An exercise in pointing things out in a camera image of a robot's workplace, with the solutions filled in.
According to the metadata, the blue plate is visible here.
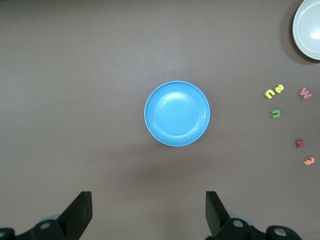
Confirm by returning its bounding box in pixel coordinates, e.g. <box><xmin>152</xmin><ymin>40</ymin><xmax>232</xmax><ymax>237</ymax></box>
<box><xmin>143</xmin><ymin>80</ymin><xmax>211</xmax><ymax>148</ymax></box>

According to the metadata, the beige plate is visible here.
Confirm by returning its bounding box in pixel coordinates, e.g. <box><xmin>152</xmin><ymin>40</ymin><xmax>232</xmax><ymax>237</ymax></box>
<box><xmin>292</xmin><ymin>0</ymin><xmax>320</xmax><ymax>61</ymax></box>

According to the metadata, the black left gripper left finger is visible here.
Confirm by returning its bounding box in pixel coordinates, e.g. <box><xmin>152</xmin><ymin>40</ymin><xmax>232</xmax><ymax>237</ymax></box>
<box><xmin>31</xmin><ymin>191</ymin><xmax>93</xmax><ymax>240</ymax></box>

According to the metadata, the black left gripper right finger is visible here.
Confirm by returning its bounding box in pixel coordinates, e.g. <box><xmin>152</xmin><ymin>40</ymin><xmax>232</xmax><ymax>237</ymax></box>
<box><xmin>205</xmin><ymin>191</ymin><xmax>253</xmax><ymax>240</ymax></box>

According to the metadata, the pink foam letter w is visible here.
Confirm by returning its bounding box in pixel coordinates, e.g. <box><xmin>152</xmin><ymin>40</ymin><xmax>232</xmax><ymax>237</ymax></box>
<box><xmin>298</xmin><ymin>87</ymin><xmax>313</xmax><ymax>100</ymax></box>

